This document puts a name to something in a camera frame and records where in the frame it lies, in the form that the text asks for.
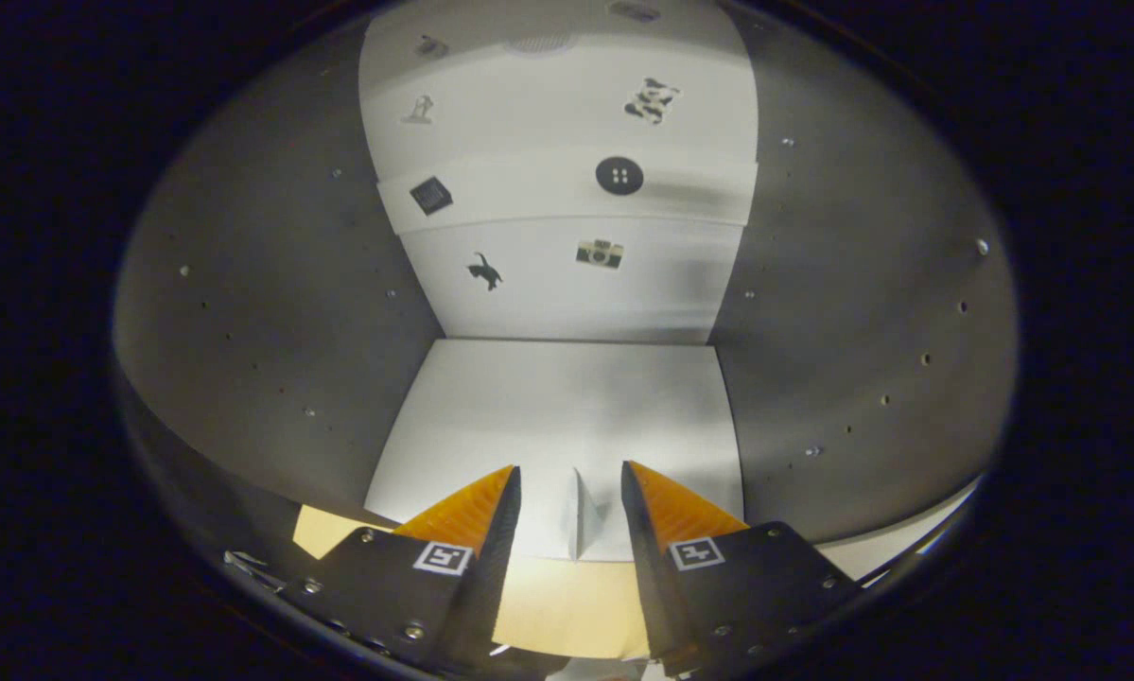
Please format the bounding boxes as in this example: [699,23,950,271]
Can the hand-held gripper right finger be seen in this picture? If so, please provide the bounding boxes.
[620,460,861,677]

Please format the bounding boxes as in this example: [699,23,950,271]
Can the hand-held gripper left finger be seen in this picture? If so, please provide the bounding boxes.
[288,463,522,677]

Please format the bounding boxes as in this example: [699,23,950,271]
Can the grey cabinet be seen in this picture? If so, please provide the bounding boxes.
[113,0,1017,568]

